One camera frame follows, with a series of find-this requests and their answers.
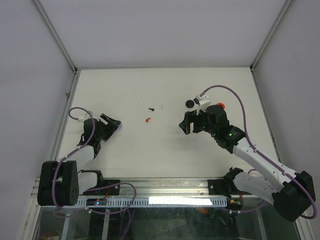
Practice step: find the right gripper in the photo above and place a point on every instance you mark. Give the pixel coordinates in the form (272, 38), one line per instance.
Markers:
(193, 118)

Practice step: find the right aluminium frame post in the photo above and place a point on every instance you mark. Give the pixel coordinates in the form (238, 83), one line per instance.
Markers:
(275, 25)

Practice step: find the slotted cable duct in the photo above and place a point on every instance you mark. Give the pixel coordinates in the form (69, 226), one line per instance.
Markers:
(151, 202)

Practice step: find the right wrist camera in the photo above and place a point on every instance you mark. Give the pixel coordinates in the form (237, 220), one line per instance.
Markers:
(202, 102)

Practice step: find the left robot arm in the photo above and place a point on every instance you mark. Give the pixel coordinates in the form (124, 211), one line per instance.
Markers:
(71, 167)

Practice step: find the purple earbud charging case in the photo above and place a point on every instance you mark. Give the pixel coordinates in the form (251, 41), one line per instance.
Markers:
(120, 126)

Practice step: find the black earbud charging case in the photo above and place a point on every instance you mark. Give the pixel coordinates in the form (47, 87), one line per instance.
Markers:
(189, 103)

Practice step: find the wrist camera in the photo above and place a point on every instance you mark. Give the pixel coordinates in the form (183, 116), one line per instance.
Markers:
(87, 116)
(202, 102)

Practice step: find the left aluminium frame post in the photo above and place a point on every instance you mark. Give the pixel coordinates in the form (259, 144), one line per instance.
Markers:
(54, 34)

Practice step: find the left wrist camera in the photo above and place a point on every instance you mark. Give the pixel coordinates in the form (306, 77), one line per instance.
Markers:
(87, 116)

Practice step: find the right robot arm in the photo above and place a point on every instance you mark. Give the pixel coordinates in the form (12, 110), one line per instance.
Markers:
(291, 193)

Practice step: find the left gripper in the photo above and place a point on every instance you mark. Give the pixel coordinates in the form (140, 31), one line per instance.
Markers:
(111, 126)

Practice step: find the aluminium frame post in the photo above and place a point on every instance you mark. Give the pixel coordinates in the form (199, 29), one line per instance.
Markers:
(275, 25)
(54, 34)

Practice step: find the aluminium mounting rail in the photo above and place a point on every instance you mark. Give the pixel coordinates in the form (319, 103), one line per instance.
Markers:
(142, 187)

